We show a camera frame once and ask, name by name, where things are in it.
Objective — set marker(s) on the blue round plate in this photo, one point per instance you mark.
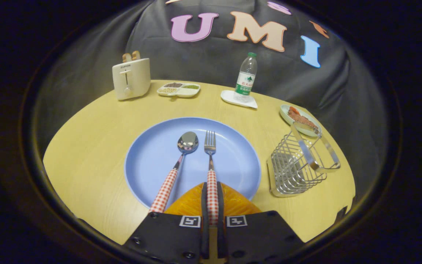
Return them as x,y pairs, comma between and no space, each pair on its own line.
152,161

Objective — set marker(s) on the small pale plate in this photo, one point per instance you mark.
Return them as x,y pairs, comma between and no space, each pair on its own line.
288,116

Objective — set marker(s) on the cream toaster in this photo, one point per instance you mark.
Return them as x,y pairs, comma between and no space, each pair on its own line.
134,79

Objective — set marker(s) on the black backdrop cloth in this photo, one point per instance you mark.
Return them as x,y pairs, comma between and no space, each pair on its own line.
211,58

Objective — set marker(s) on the clear water bottle green cap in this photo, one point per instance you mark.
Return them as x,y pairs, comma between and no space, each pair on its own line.
245,79

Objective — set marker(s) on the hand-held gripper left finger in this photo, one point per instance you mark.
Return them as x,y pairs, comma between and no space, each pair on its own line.
204,234

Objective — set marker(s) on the white divided dish with grains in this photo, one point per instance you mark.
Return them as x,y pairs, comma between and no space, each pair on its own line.
178,90

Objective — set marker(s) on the toasted bread slice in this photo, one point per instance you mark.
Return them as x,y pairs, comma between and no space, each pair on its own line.
126,57
136,55

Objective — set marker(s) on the white square coaster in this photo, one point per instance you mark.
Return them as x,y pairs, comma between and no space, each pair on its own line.
229,97

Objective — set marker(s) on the red meat pieces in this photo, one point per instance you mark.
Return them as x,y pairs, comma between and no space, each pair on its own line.
300,118

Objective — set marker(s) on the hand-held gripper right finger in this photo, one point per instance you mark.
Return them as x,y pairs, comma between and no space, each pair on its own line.
221,234

